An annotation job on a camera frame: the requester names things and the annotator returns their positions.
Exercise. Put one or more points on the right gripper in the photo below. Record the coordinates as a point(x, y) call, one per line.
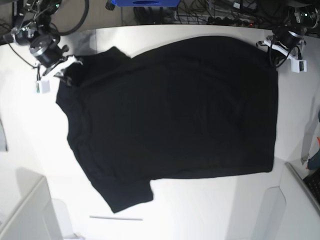
point(46, 50)

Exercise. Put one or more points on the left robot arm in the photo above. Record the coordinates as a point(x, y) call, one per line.
point(298, 22)

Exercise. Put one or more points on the grey cabinet lower left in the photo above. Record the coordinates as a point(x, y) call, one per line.
point(34, 218)

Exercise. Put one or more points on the black T-shirt with print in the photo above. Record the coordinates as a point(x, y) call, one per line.
point(203, 107)

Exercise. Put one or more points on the black keyboard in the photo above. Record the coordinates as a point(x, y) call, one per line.
point(312, 183)

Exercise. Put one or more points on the blue box at top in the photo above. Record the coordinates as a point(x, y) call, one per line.
point(145, 3)

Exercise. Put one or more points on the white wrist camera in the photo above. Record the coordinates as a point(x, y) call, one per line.
point(42, 87)
point(298, 65)

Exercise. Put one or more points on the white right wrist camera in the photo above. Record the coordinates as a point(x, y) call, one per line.
point(42, 87)

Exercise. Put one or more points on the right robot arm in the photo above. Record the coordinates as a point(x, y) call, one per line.
point(33, 28)

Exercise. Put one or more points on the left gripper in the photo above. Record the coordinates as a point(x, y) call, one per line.
point(287, 36)

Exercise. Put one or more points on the black power strip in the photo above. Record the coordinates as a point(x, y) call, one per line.
point(226, 21)

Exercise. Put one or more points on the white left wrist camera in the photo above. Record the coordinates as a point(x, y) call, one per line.
point(298, 65)

